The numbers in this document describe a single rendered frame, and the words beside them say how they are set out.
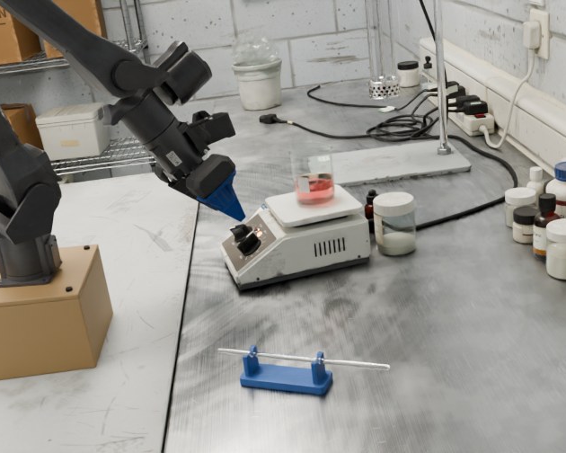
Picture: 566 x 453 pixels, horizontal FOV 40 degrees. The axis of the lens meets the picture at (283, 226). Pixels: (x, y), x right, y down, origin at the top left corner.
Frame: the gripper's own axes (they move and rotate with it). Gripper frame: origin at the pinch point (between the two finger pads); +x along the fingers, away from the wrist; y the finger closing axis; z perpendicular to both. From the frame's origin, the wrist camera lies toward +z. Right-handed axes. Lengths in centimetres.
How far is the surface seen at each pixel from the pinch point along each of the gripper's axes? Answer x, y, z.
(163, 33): 15, 239, 71
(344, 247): 16.8, -6.0, 8.2
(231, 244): 9.4, 6.0, -2.0
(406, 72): 44, 87, 80
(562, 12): 22, 6, 68
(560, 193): 26.9, -20.6, 32.8
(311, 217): 10.2, -5.1, 7.4
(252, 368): 9.0, -24.0, -13.6
